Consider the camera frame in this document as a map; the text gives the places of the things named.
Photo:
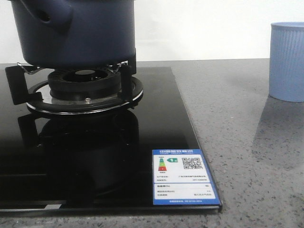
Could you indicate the light blue ribbed cup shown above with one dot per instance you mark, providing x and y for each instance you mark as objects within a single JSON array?
[{"x": 286, "y": 69}]

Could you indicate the right burner with pot support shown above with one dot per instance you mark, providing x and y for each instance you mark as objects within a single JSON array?
[{"x": 76, "y": 91}]

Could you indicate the dark blue cooking pot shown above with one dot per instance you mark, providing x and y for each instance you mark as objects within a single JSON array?
[{"x": 64, "y": 34}]

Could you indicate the blue energy label sticker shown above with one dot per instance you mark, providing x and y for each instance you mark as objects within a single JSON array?
[{"x": 181, "y": 177}]

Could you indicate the black glass gas stove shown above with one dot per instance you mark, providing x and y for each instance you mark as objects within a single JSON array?
[{"x": 98, "y": 163}]

